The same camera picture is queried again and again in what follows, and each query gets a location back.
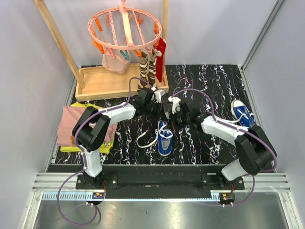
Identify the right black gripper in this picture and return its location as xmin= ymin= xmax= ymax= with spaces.
xmin=166 ymin=108 xmax=190 ymax=132

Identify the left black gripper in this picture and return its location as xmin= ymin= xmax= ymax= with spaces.
xmin=143 ymin=100 xmax=168 ymax=122

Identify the blue sneaker with white laces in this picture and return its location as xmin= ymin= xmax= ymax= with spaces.
xmin=136 ymin=120 xmax=173 ymax=156

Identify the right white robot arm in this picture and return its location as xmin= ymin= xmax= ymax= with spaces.
xmin=168 ymin=97 xmax=276 ymax=189

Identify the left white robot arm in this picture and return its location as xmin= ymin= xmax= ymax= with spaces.
xmin=72 ymin=88 xmax=166 ymax=189

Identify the left brown striped sock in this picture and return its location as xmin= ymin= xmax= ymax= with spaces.
xmin=137 ymin=52 xmax=148 ymax=93

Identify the brown striped sock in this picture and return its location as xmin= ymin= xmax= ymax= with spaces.
xmin=137 ymin=52 xmax=148 ymax=93
xmin=147 ymin=50 xmax=157 ymax=89

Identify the right brown striped sock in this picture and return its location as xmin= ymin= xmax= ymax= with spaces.
xmin=147 ymin=50 xmax=157 ymax=89

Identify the red hanging sock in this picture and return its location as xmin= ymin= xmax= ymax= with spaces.
xmin=155 ymin=38 xmax=166 ymax=83

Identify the pink mesh laundry bag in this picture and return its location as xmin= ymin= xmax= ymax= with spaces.
xmin=102 ymin=48 xmax=130 ymax=74

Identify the yellow folded t-shirt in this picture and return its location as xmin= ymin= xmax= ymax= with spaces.
xmin=60 ymin=101 xmax=114 ymax=154

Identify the wooden drying rack stand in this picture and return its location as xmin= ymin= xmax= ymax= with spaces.
xmin=35 ymin=0 xmax=168 ymax=102

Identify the pink round clip hanger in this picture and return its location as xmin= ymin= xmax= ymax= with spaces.
xmin=87 ymin=0 xmax=163 ymax=61

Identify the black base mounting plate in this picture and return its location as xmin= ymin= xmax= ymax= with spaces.
xmin=76 ymin=165 xmax=244 ymax=194

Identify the pink folded t-shirt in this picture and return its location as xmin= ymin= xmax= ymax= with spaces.
xmin=56 ymin=105 xmax=118 ymax=146

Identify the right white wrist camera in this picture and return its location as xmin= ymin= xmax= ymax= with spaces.
xmin=168 ymin=96 xmax=181 ymax=114

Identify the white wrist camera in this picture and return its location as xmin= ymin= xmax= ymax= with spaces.
xmin=168 ymin=96 xmax=181 ymax=114
xmin=153 ymin=89 xmax=166 ymax=103

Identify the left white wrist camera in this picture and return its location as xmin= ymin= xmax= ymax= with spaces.
xmin=153 ymin=89 xmax=166 ymax=103

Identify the aluminium slotted rail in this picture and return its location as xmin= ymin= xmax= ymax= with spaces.
xmin=42 ymin=190 xmax=220 ymax=202

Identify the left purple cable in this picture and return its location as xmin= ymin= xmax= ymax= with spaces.
xmin=55 ymin=76 xmax=158 ymax=227

